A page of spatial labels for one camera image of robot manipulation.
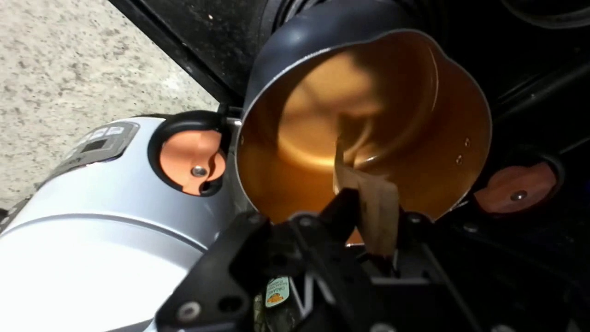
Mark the white rice cooker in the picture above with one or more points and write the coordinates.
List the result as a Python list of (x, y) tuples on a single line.
[(111, 233)]

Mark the wooden spatula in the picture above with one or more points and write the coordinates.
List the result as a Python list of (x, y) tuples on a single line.
[(375, 204)]

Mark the black electric stove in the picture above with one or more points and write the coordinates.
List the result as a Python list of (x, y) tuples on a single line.
[(541, 74)]

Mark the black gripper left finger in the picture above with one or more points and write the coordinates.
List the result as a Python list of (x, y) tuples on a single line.
[(246, 270)]

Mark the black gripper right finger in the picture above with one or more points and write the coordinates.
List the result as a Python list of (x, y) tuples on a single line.
[(430, 277)]

